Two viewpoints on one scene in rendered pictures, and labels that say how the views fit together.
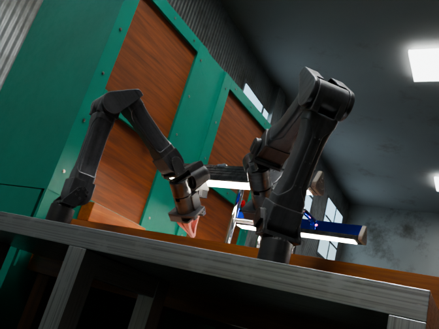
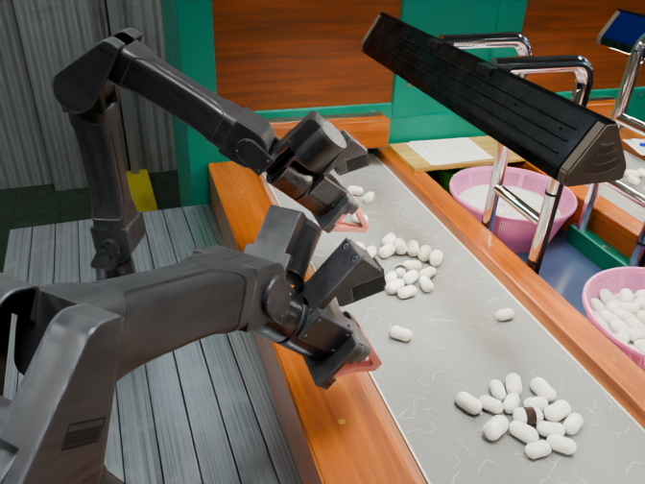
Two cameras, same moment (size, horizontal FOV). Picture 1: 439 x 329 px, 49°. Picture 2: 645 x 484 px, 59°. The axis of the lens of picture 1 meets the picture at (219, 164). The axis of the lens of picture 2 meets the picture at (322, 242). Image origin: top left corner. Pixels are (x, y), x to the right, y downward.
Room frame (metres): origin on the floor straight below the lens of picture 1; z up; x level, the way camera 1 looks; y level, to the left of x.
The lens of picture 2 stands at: (0.78, -0.42, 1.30)
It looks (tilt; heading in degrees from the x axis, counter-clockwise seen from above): 31 degrees down; 36
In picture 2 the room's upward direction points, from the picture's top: 3 degrees clockwise
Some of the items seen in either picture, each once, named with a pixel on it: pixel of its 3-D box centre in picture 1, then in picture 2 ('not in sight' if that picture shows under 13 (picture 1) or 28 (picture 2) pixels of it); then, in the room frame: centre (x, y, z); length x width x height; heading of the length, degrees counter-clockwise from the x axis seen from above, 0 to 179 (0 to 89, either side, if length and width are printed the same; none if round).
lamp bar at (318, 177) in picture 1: (237, 175); (459, 75); (1.60, -0.07, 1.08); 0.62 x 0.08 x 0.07; 55
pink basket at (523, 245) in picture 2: not in sight; (507, 209); (1.93, -0.10, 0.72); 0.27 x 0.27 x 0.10
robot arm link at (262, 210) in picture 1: (277, 227); not in sight; (0.93, -0.14, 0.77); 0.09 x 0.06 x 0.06; 103
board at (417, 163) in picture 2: not in sight; (462, 152); (2.05, 0.08, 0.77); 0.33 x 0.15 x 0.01; 145
